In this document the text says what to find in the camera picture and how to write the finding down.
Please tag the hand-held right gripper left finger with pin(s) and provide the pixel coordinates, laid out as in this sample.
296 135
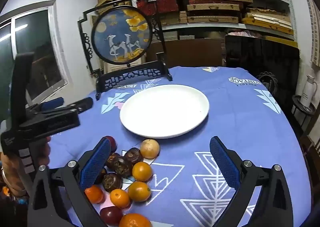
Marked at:
96 164

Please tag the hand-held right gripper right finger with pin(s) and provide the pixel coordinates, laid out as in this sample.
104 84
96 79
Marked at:
223 164

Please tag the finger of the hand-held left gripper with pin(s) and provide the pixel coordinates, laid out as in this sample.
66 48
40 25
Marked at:
68 118
53 103

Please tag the red round fruit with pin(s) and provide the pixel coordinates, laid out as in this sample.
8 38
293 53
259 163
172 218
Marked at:
113 142
111 215

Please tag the small orange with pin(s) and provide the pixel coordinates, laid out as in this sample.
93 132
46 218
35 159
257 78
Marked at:
139 191
95 195
120 198
142 171
135 220

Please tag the tan round fruit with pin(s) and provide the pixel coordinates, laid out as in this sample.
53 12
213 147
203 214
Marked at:
149 148

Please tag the white plate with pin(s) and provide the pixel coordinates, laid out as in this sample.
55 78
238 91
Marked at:
165 109

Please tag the person's left forearm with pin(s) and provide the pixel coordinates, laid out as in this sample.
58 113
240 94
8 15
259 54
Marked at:
15 184

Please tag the person's left hand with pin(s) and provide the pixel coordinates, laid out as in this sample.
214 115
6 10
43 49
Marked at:
45 151

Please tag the window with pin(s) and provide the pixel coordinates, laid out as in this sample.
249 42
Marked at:
37 49

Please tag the round embroidered screen black stand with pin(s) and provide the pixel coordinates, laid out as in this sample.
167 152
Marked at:
120 34

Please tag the person's dark floral clothing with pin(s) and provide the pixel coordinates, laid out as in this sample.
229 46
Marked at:
12 212

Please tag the small black side table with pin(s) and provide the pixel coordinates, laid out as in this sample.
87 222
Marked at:
297 100

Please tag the white thermos jug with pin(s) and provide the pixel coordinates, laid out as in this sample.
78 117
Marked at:
307 94

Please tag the black panel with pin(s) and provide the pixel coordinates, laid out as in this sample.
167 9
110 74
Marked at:
262 54

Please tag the brown cardboard sheet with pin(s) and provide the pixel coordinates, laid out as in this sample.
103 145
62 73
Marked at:
190 51

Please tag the red patterned box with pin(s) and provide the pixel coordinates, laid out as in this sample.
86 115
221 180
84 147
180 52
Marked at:
147 6
167 2

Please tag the white patterned curtain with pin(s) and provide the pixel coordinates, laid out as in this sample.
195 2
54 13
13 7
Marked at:
311 29

